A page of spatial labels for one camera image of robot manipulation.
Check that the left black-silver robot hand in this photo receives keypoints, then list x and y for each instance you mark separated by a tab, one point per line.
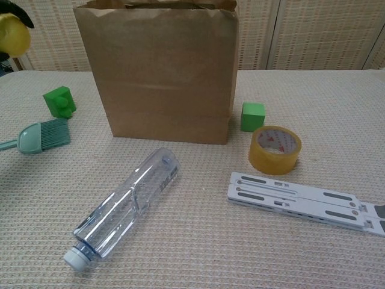
22	13

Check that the yellow pear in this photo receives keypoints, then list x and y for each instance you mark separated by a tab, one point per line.
13	36

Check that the clear plastic water bottle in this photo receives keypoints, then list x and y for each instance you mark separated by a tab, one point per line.
126	204

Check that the brown paper bag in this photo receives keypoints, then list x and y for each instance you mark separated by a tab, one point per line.
156	75

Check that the woven folding screen panel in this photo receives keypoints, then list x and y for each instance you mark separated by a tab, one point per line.
379	57
322	33
252	36
54	36

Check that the green block with knob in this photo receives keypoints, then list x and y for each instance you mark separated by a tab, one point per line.
57	100

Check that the teal plastic brush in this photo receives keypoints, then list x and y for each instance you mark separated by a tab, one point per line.
30	140

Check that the green cube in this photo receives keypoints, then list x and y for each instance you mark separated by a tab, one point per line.
252	119

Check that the brown packing tape roll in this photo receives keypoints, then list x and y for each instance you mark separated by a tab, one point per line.
261	162

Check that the beige woven tablecloth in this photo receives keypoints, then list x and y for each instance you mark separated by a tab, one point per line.
316	120

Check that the white folding laptop stand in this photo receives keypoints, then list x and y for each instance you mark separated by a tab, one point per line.
285	195

